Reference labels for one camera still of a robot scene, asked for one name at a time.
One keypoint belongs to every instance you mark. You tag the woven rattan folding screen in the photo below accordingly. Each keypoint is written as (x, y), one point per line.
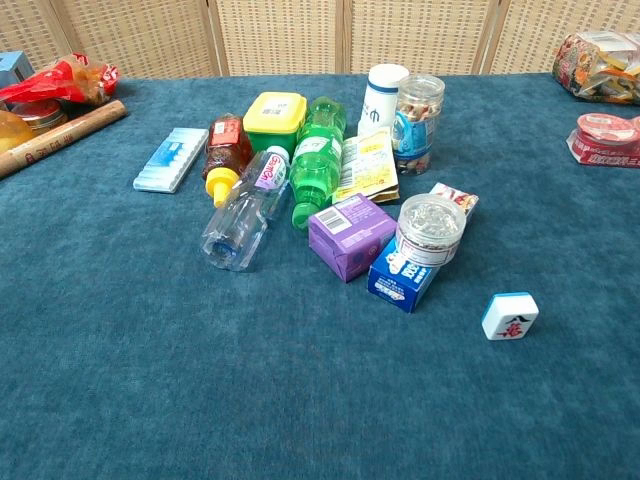
(280, 35)

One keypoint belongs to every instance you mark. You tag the light blue box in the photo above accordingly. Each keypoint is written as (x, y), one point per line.
(14, 66)

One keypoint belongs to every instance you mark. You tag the yellow and white sachet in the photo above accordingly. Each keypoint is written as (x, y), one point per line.
(368, 167)

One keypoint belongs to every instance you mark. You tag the clear round jar of clips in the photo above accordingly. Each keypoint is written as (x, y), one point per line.
(430, 227)

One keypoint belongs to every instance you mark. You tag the clear tall snack jar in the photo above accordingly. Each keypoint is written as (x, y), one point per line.
(416, 125)

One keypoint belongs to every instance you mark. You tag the honey bottle with yellow cap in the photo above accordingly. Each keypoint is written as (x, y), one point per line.
(225, 152)

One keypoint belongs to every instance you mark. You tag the purple rectangular box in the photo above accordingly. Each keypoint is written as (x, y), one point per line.
(350, 235)

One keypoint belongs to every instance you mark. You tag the green tub with yellow lid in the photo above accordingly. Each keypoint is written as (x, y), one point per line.
(274, 118)

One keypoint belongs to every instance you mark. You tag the green plastic soda bottle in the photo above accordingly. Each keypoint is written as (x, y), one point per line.
(314, 158)

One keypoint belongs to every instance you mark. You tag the blue and white carton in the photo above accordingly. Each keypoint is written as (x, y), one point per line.
(398, 282)

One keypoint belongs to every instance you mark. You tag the small red patterned packet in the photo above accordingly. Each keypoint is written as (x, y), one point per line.
(457, 196)

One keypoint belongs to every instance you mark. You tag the clear bag of mixed snacks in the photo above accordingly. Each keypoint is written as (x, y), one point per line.
(597, 65)

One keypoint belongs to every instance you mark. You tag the clear plastic water bottle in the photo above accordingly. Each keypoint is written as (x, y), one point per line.
(248, 211)

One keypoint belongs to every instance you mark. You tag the brown cardboard roll tube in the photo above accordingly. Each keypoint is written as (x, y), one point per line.
(60, 137)

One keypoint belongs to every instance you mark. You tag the red plastic snack bag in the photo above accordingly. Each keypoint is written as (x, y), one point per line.
(62, 80)

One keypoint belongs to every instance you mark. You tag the red and white wrapped cups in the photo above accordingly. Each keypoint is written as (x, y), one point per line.
(606, 140)

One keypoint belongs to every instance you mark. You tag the yellow translucent bag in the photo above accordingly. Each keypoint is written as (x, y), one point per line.
(12, 132)

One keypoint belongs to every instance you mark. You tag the mahjong tile with blue back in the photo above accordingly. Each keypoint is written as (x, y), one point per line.
(509, 317)

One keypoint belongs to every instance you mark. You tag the round tin with metal lid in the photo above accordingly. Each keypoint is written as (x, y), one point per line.
(40, 114)

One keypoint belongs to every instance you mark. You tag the light blue ribbed flat pack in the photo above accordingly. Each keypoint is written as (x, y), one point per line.
(171, 159)

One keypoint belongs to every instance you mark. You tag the teal velvet tablecloth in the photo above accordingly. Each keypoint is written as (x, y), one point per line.
(320, 320)

